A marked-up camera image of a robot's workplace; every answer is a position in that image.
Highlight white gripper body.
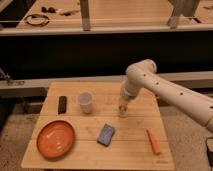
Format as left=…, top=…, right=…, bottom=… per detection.
left=119, top=87, right=137, bottom=107

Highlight small clear bottle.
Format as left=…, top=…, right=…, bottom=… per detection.
left=119, top=104, right=128, bottom=117

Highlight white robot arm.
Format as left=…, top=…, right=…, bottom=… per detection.
left=119, top=59, right=213, bottom=133

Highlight translucent plastic cup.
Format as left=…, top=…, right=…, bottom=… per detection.
left=77, top=92, right=93, bottom=114

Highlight blue sponge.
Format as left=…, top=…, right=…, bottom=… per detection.
left=97, top=124, right=115, bottom=146

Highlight orange carrot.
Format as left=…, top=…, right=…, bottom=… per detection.
left=146, top=129, right=161, bottom=155

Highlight dark brown block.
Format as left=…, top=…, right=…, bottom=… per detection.
left=58, top=96, right=67, bottom=114

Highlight orange plate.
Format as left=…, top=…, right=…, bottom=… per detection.
left=36, top=120, right=75, bottom=159

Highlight small dark objects on bench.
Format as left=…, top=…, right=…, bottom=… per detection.
left=41, top=6, right=56, bottom=13

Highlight metal clamp at left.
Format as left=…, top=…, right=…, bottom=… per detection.
left=0, top=68, right=25, bottom=87

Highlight grey metal post left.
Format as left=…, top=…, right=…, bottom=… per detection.
left=80, top=0, right=90, bottom=31

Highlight grey metal post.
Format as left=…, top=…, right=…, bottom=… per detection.
left=167, top=0, right=200, bottom=29
left=80, top=0, right=90, bottom=31

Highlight grey metal post right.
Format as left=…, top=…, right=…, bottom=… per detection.
left=167, top=0, right=200, bottom=29

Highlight black coiled cable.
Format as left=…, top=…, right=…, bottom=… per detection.
left=24, top=13, right=51, bottom=27

